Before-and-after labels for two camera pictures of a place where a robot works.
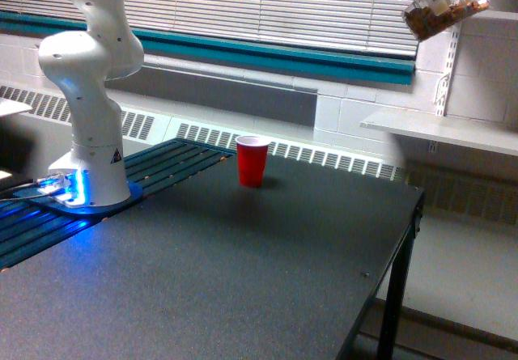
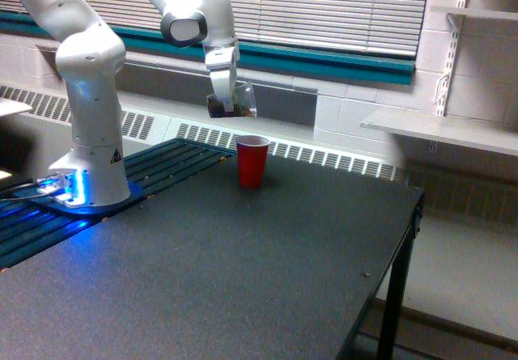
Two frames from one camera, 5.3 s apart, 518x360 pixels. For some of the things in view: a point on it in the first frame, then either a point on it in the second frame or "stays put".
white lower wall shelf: x=490 y=135 stays put
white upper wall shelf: x=491 y=14 stays put
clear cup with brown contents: x=443 y=3 to x=244 y=102
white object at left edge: x=9 y=107 stays put
